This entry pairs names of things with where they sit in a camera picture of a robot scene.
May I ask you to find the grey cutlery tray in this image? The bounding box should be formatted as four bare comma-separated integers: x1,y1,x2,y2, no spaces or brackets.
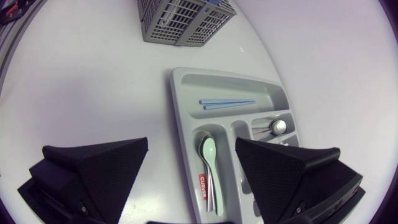
169,67,301,224

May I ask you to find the small steel spoon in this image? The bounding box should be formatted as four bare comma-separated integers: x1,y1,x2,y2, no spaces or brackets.
251,119,287,141

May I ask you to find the grey cutlery basket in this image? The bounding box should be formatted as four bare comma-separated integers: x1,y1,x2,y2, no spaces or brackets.
137,0,238,47

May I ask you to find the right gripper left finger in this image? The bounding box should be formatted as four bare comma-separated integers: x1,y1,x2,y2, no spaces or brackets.
17,137,149,224

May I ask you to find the blue chopstick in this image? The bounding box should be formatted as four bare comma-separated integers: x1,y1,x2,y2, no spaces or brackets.
199,98,257,105
203,101,256,111

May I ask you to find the pale green plastic spoon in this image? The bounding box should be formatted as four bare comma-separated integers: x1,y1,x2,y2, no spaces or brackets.
201,137,224,217

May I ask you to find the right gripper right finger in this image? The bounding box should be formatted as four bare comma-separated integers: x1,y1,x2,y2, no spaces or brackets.
234,137,366,224

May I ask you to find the white plastic cutlery piece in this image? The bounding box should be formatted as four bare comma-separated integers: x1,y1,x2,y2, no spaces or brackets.
160,0,200,26

